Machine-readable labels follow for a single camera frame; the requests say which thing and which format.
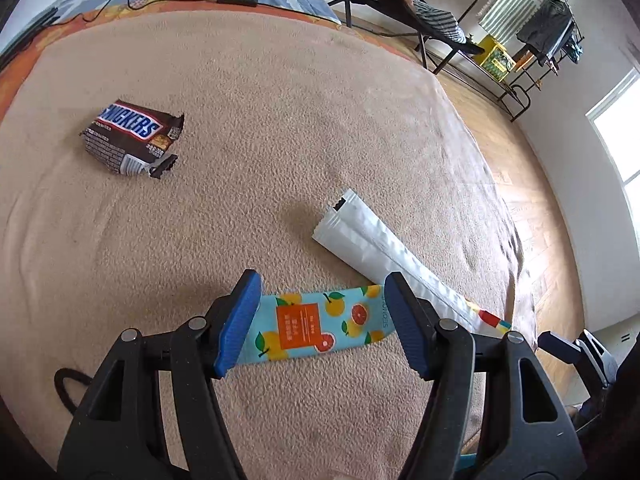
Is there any blue orange-print tube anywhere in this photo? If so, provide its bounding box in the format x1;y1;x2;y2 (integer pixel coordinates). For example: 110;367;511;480
238;285;395;365

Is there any long white snack wrapper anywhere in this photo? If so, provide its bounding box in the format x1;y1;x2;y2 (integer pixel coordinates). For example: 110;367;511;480
312;190;511;337

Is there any beige fleece blanket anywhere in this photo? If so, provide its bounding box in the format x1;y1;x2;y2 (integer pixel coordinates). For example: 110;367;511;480
1;11;536;463

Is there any brown Snickers wrapper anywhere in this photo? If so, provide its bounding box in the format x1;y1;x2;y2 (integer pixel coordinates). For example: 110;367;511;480
80;100;184;179

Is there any window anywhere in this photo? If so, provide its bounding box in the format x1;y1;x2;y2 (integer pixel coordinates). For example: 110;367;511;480
586;70;640;237

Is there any yellow crate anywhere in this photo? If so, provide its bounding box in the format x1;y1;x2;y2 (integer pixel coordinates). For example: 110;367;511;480
473;35;515;82

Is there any striped garment on chair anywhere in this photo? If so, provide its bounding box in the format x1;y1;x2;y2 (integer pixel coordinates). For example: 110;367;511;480
413;0;466;44

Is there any dark garment on rack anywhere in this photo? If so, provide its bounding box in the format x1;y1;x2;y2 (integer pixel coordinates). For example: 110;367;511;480
516;0;575;65

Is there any black clothes drying rack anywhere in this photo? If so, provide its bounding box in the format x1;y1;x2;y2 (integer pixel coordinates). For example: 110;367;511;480
458;0;584;122

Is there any black folding chair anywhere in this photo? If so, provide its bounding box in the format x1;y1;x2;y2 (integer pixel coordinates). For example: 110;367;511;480
329;0;484;75

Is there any black hair tie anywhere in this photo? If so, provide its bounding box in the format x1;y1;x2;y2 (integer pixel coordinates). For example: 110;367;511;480
53;367;94;415

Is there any black cable with remote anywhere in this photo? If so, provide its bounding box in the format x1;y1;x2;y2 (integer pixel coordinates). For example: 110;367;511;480
46;0;260;25

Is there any black ring light stand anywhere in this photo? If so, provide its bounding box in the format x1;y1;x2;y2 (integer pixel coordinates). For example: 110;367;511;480
0;6;58;72

